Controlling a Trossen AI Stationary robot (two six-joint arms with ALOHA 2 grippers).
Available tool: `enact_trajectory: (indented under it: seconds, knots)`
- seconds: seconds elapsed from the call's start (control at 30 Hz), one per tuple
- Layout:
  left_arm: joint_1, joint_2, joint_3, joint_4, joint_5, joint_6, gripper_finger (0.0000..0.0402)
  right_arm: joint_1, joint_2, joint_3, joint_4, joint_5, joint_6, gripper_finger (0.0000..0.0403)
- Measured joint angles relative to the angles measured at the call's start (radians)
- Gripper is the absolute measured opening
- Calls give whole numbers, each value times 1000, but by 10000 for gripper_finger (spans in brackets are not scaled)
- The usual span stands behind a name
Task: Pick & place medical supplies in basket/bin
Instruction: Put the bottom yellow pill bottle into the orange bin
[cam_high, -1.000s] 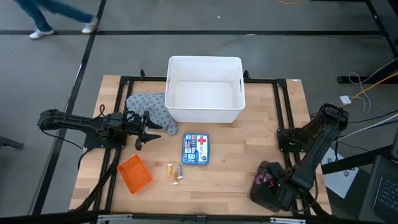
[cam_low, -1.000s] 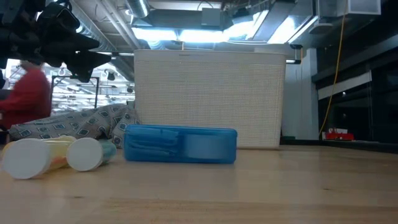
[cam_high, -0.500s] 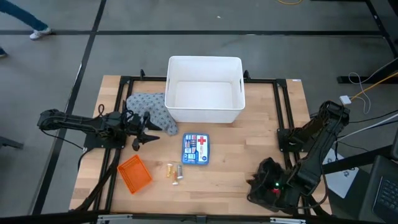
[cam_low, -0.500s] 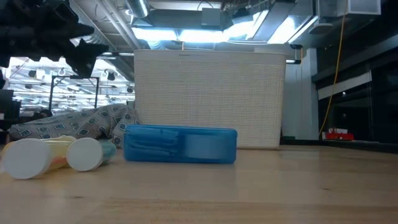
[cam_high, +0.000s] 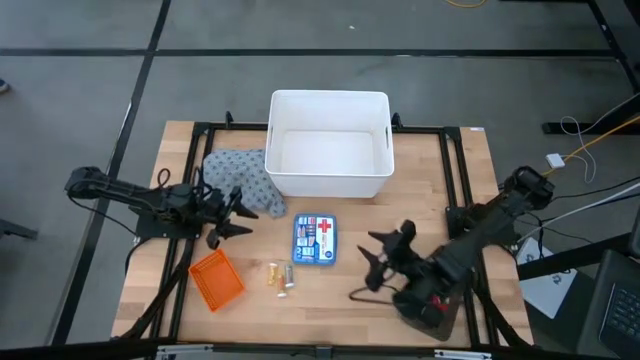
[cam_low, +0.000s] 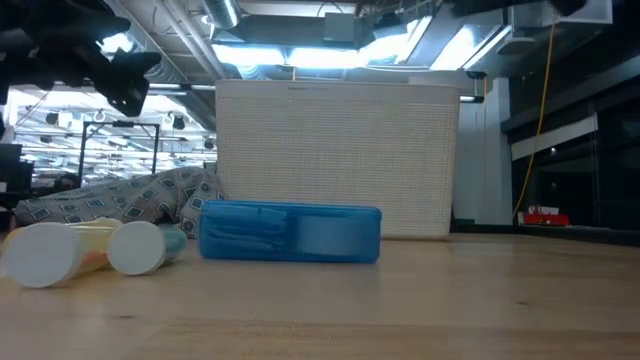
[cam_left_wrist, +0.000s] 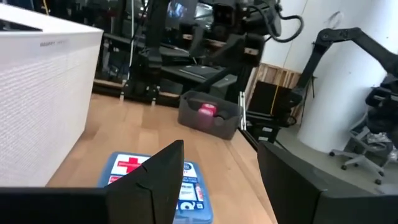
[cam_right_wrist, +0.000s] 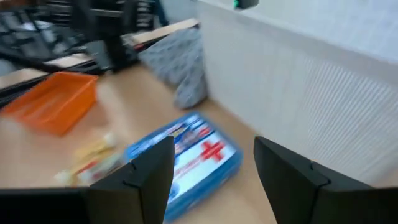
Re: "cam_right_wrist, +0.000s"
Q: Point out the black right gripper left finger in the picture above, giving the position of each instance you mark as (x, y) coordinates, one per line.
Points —
(140, 193)

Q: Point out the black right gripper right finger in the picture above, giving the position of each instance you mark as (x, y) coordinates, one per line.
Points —
(295, 189)

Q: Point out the white capped tube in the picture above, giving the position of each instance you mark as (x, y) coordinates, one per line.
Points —
(93, 174)

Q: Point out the white perforated basket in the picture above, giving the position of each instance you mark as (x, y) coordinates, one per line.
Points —
(295, 77)

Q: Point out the orange plastic basket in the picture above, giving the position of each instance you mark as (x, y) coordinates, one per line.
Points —
(53, 102)

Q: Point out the blue first aid kit case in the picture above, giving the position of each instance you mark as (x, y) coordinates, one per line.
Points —
(205, 158)

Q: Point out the grey patterned cloth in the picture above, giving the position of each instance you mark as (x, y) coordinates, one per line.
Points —
(180, 62)

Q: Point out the wooden background table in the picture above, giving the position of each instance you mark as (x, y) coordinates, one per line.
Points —
(161, 32)

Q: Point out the dark device with green light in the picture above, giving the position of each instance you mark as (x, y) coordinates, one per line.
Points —
(245, 3)

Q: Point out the black table frame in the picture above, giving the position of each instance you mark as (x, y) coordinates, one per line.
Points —
(62, 67)

